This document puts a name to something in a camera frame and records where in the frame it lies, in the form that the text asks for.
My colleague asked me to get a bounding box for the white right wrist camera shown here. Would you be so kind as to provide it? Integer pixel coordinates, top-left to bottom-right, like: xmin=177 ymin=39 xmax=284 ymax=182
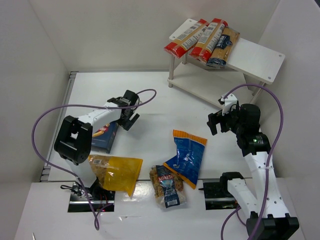
xmin=221 ymin=93 xmax=238 ymax=115

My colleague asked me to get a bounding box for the blue orange pasta bag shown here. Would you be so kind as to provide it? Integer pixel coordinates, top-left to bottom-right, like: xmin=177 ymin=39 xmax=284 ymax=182
xmin=163 ymin=129 xmax=208 ymax=189

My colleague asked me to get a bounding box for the left red spaghetti pack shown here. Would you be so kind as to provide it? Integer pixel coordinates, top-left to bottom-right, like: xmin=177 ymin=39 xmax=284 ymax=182
xmin=164 ymin=19 xmax=210 ymax=58

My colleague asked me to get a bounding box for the clear Honest pasta bag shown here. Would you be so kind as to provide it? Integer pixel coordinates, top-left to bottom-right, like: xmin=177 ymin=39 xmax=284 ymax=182
xmin=149 ymin=165 xmax=187 ymax=209

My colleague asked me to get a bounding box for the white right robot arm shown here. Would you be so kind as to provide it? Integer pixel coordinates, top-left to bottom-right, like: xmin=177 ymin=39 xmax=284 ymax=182
xmin=207 ymin=94 xmax=300 ymax=240

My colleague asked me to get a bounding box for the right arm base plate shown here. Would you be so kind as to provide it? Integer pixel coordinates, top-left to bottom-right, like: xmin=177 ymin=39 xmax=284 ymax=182
xmin=198 ymin=178 xmax=238 ymax=211

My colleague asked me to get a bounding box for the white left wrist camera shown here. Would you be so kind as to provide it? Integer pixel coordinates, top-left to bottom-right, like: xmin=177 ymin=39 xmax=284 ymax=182
xmin=104 ymin=96 xmax=131 ymax=110

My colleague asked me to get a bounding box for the blue Barilla pasta box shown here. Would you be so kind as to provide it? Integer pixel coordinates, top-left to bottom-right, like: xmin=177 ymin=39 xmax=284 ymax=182
xmin=91 ymin=122 xmax=119 ymax=154

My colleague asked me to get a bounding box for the red spaghetti pack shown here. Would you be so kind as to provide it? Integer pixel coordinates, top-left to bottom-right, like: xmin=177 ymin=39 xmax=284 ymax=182
xmin=190 ymin=18 xmax=228 ymax=64
xmin=164 ymin=19 xmax=210 ymax=58

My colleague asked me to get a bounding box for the white two-tier shelf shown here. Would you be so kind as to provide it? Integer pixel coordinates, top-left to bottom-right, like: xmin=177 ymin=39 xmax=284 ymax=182
xmin=166 ymin=18 xmax=286 ymax=110

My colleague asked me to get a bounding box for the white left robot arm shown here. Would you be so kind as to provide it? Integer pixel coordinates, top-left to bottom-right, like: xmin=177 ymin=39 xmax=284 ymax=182
xmin=54 ymin=90 xmax=140 ymax=197

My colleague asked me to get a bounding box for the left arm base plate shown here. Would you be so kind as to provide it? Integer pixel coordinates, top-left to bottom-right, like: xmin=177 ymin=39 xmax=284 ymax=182
xmin=60 ymin=182 xmax=116 ymax=213

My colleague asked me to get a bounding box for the dark blue spaghetti pack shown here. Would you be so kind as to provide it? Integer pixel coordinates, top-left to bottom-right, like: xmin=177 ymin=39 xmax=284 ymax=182
xmin=206 ymin=27 xmax=240 ymax=69

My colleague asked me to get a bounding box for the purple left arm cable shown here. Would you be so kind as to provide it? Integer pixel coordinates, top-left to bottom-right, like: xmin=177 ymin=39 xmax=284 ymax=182
xmin=31 ymin=88 xmax=158 ymax=231

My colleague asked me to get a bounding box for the right red spaghetti pack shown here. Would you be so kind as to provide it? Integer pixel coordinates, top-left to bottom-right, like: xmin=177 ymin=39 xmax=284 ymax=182
xmin=190 ymin=18 xmax=228 ymax=64

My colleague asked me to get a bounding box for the yellow pasta bag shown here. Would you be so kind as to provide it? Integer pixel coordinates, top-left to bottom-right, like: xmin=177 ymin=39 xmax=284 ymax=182
xmin=88 ymin=154 xmax=143 ymax=197

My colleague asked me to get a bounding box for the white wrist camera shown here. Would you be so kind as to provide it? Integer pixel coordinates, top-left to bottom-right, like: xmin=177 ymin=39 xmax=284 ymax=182
xmin=104 ymin=96 xmax=131 ymax=110
xmin=221 ymin=93 xmax=238 ymax=115

